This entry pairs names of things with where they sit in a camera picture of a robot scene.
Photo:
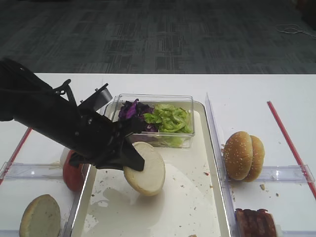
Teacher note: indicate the right long clear rail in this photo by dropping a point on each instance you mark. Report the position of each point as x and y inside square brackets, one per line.
[225, 189]

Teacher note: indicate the bun half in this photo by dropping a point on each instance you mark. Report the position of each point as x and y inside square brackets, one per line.
[150, 181]
[41, 218]

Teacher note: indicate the clear sesame bun pusher track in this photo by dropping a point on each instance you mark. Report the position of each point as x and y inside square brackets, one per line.
[291, 174]

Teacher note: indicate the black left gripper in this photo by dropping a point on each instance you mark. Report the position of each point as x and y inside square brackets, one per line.
[97, 140]

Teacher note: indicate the left red rail strip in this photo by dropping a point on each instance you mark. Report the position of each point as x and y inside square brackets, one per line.
[15, 153]

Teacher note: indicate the right red rail strip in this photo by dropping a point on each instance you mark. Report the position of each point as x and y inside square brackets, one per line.
[294, 151]

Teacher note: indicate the sesame bun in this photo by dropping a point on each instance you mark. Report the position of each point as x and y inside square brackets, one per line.
[258, 159]
[238, 155]

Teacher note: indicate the stack of bacon slices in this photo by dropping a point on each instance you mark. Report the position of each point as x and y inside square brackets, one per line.
[255, 223]

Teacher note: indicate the clear tomato pusher track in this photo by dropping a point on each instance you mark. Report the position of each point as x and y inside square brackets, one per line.
[15, 170]

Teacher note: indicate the red tomato slices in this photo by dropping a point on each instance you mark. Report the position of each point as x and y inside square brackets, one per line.
[72, 175]

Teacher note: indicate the red rail strip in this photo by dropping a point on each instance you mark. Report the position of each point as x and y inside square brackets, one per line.
[294, 151]
[15, 153]

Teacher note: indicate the purple cabbage pieces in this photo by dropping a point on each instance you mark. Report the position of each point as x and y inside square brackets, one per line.
[137, 110]

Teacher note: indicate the green lettuce leaves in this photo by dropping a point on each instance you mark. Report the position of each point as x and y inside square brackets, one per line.
[169, 119]

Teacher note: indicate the clear bacon pusher track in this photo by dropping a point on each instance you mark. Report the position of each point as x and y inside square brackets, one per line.
[286, 233]

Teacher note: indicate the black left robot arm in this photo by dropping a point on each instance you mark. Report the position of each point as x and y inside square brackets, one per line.
[54, 113]

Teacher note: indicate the clear plastic salad container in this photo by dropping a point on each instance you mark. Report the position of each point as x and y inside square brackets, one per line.
[185, 102]

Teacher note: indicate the front sesame bun top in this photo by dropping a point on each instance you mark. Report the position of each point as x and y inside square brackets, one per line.
[238, 155]

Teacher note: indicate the rear sesame bun top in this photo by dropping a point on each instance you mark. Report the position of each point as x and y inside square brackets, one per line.
[258, 159]

